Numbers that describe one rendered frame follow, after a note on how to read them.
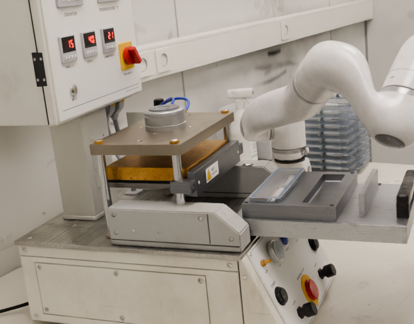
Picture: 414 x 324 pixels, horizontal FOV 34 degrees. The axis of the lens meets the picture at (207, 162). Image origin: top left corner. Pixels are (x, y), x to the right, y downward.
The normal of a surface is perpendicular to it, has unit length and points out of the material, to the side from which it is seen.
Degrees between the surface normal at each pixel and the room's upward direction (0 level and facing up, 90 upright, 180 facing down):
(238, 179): 90
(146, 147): 90
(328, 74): 103
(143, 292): 90
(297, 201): 0
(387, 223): 0
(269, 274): 65
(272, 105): 70
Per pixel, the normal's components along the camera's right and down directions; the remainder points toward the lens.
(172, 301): -0.37, 0.27
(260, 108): -0.68, -0.09
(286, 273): 0.80, -0.40
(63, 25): 0.92, 0.01
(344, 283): -0.10, -0.96
